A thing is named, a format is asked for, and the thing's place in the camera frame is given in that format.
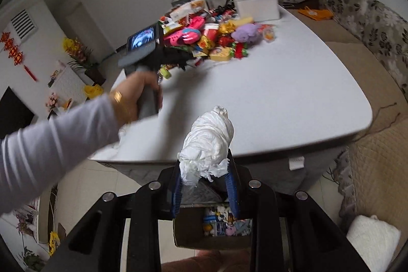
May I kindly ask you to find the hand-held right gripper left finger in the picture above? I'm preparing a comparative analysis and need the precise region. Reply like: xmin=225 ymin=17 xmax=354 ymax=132
xmin=43 ymin=160 xmax=184 ymax=272

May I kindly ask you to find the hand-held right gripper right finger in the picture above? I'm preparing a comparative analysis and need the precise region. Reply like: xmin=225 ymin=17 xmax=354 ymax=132
xmin=223 ymin=148 xmax=372 ymax=272

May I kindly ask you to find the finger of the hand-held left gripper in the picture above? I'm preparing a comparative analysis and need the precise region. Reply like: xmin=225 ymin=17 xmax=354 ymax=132
xmin=162 ymin=47 xmax=196 ymax=72

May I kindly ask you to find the pile of toys and wrappers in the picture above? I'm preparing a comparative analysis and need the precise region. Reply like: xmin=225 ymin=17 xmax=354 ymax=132
xmin=158 ymin=0 xmax=276 ymax=80

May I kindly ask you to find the heap of mixed small items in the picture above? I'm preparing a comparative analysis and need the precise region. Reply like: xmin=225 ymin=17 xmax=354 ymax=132
xmin=203 ymin=206 xmax=252 ymax=238

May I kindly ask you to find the cardboard box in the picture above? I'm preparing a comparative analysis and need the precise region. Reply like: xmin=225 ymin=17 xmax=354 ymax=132
xmin=173 ymin=203 xmax=254 ymax=250

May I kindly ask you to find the white tissue wad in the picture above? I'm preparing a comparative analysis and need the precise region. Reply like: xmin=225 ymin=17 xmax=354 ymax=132
xmin=177 ymin=105 xmax=235 ymax=188

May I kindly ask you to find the person's left forearm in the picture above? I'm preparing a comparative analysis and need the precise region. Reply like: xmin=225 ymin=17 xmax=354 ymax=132
xmin=0 ymin=97 xmax=122 ymax=215

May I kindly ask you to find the person's left hand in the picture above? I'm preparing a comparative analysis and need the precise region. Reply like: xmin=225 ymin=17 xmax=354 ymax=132
xmin=110 ymin=70 xmax=164 ymax=129

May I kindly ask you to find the pink clog shoe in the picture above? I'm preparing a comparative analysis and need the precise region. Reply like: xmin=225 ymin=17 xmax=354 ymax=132
xmin=164 ymin=28 xmax=202 ymax=46

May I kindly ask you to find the red cup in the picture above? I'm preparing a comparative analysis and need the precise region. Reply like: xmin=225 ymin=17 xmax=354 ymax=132
xmin=202 ymin=23 xmax=220 ymax=40

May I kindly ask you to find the yellow candy box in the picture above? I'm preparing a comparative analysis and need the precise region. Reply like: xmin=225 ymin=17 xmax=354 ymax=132
xmin=209 ymin=46 xmax=235 ymax=62

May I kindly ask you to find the orange white tissue pack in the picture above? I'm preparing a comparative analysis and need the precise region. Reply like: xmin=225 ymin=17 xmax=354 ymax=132
xmin=169 ymin=0 xmax=207 ymax=21

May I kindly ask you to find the yellow orchid in dark vase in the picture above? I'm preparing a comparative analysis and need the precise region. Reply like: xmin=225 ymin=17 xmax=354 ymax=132
xmin=62 ymin=36 xmax=107 ymax=86

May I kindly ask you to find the white paper label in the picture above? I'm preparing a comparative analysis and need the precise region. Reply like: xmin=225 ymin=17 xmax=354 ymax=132
xmin=288 ymin=157 xmax=305 ymax=171

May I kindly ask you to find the purple plush toy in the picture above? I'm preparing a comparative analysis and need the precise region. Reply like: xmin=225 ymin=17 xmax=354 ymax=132
xmin=231 ymin=23 xmax=260 ymax=45

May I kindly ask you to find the person's brown trouser leg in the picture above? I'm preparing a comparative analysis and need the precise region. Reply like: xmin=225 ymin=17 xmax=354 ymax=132
xmin=161 ymin=249 xmax=252 ymax=272

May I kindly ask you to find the white radiator cabinet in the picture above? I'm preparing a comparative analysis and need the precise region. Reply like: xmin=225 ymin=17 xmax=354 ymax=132
xmin=51 ymin=63 xmax=88 ymax=110

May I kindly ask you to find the white tissue box organizer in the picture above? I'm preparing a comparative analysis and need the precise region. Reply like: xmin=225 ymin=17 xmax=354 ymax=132
xmin=234 ymin=0 xmax=280 ymax=22

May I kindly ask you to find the pink flower bouquet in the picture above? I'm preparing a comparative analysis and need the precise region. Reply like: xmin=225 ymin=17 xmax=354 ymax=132
xmin=45 ymin=93 xmax=61 ymax=111

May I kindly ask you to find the white air conditioner vent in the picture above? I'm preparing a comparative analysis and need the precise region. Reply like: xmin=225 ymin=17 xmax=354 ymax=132
xmin=11 ymin=9 xmax=39 ymax=40

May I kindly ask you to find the orange bag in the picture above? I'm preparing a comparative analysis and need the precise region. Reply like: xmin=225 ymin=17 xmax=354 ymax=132
xmin=298 ymin=6 xmax=334 ymax=21

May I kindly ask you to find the white pillow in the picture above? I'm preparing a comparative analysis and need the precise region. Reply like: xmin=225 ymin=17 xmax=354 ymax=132
xmin=346 ymin=215 xmax=401 ymax=263

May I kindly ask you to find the beige quilted sofa cover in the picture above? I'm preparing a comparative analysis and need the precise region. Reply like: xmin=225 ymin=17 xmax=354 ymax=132
xmin=323 ymin=15 xmax=408 ymax=229

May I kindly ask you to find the black television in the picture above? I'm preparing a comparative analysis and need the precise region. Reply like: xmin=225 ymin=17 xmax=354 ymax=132
xmin=0 ymin=86 xmax=35 ymax=140

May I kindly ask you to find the floral sofa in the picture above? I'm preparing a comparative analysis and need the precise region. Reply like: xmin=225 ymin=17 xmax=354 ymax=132
xmin=319 ymin=0 xmax=408 ymax=100

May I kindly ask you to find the gold bracelet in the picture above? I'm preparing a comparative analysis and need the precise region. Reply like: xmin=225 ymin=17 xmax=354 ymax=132
xmin=110 ymin=90 xmax=136 ymax=126

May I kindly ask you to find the red knot wall decoration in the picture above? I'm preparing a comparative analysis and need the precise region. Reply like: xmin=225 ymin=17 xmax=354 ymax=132
xmin=0 ymin=31 xmax=39 ymax=81

